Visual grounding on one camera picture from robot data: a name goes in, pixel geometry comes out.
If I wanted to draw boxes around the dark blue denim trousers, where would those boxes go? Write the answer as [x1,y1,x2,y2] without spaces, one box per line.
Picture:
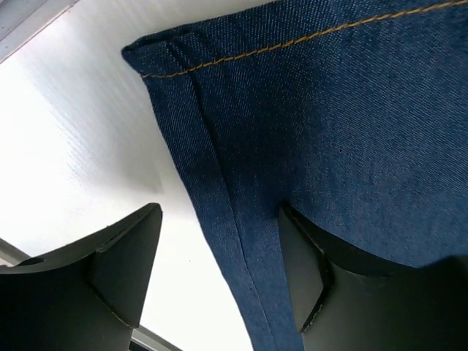
[122,1,467,350]

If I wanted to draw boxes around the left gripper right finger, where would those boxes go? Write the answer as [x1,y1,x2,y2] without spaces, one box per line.
[278,205,467,350]

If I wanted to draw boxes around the aluminium left frame rail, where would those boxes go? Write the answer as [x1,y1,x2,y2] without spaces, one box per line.
[1,0,77,62]

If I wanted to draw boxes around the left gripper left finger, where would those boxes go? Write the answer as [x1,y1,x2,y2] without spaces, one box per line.
[1,203,162,350]

